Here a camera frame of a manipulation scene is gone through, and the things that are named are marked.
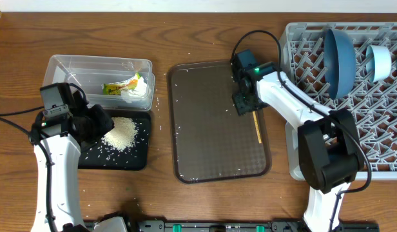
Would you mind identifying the wooden chopstick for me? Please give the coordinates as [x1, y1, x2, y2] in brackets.
[252, 111, 262, 144]

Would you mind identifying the pile of white rice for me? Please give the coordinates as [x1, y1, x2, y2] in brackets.
[101, 117, 138, 151]

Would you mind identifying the yellow green snack wrapper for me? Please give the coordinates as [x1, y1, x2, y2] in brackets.
[102, 73, 141, 95]

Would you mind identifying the white tissue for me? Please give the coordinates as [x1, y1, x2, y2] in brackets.
[121, 77, 148, 103]

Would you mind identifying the dark blue plate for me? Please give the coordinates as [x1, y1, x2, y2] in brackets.
[324, 29, 356, 100]

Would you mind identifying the light blue bowl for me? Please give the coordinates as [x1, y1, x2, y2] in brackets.
[365, 45, 391, 82]

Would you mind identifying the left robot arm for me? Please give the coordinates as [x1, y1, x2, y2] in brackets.
[31, 105, 114, 231]

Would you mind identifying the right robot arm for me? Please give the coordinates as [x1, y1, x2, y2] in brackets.
[231, 63, 365, 231]

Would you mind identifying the clear plastic waste bin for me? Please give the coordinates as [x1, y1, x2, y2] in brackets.
[43, 55, 155, 111]

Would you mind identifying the grey dishwasher rack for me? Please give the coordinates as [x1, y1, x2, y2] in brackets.
[280, 22, 397, 180]

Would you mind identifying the black rectangular tray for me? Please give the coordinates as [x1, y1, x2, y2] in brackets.
[78, 110, 151, 171]

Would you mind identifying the brown serving tray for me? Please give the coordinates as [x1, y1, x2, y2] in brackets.
[167, 61, 272, 184]

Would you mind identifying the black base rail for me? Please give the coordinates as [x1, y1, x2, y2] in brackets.
[84, 220, 380, 232]

